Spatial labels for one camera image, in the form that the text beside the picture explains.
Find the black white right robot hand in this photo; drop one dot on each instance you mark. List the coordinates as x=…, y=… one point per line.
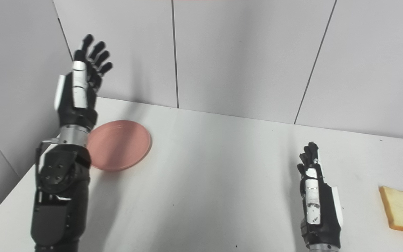
x=326, y=217

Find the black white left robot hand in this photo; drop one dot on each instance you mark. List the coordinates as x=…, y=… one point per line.
x=75, y=112

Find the pink round plate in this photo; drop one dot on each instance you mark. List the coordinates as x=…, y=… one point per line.
x=121, y=145

